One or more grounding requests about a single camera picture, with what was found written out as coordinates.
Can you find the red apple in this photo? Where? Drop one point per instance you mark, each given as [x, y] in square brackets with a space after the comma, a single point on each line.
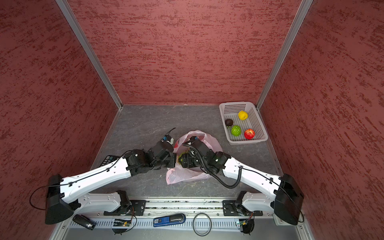
[249, 134]

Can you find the aluminium corner post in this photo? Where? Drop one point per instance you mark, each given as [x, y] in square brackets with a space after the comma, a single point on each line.
[79, 33]
[290, 37]

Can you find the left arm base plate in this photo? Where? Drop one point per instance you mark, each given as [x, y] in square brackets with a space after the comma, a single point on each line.
[136, 207]

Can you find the pink printed plastic bag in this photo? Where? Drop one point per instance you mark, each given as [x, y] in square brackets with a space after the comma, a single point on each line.
[178, 173]

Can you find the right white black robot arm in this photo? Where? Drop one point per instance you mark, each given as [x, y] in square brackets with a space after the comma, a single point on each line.
[283, 195]

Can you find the white plastic latch box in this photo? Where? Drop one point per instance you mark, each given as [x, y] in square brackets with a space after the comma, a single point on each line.
[277, 220]

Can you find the left aluminium corner post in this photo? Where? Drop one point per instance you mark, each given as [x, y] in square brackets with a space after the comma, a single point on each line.
[79, 33]

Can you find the small black device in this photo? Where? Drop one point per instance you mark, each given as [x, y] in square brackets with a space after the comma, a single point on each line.
[84, 222]

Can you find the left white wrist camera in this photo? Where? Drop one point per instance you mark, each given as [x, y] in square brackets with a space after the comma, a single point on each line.
[168, 138]

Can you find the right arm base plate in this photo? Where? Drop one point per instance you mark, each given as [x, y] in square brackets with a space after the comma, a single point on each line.
[235, 208]

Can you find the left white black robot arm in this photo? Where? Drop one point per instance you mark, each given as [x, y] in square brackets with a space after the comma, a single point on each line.
[71, 196]

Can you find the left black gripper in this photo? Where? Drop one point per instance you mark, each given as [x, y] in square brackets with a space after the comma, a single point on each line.
[173, 157]

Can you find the dark purple mangosteen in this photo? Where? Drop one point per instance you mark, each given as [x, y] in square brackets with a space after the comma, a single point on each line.
[229, 122]

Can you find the black calculator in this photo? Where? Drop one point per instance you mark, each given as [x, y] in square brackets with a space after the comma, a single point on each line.
[109, 159]

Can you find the left circuit board with wires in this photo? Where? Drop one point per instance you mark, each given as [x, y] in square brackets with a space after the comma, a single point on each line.
[121, 226]

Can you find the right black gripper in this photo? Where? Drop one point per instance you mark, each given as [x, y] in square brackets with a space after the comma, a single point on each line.
[187, 158]

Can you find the right circuit board with wires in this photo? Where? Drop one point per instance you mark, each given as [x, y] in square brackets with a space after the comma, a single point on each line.
[247, 225]

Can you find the right aluminium corner post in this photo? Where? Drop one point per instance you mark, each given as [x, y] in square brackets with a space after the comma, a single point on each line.
[290, 37]

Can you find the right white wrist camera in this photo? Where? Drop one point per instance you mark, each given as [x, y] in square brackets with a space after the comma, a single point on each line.
[193, 138]

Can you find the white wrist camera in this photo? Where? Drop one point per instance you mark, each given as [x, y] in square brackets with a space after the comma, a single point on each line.
[193, 138]
[168, 138]

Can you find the yellow round fruit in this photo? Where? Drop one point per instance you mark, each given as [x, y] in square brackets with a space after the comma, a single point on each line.
[242, 115]

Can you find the white perforated plastic basket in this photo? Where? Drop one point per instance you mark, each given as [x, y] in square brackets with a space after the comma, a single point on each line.
[230, 111]

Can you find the aluminium front rail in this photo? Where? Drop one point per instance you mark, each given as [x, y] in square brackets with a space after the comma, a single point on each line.
[183, 204]

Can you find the circuit board with wires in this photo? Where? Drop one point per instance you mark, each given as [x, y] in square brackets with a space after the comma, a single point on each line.
[247, 225]
[121, 226]

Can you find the bright green bumpy fruit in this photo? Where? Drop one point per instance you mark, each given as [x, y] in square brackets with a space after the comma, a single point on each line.
[236, 130]

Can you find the blue black handheld device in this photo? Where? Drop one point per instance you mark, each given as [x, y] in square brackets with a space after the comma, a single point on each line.
[171, 220]

